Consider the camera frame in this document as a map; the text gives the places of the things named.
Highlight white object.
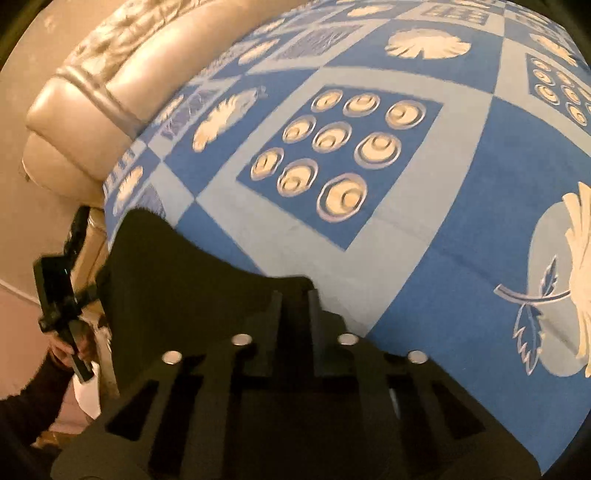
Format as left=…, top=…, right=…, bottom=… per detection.
left=73, top=362, right=103, bottom=418

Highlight person's left forearm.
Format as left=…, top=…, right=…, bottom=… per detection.
left=0, top=355, right=86, bottom=449

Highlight cream tufted headboard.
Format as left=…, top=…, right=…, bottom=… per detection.
left=21, top=0, right=296, bottom=287

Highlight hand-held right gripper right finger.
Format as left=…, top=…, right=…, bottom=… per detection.
left=308, top=289, right=541, bottom=480

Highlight blue patterned bedsheet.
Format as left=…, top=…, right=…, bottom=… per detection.
left=104, top=0, right=591, bottom=476

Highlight black pants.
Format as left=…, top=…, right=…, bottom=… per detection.
left=99, top=208, right=370, bottom=402

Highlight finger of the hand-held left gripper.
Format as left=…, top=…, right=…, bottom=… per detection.
left=74, top=270, right=112, bottom=311

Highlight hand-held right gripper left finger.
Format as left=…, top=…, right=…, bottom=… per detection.
left=51, top=291, right=283, bottom=480

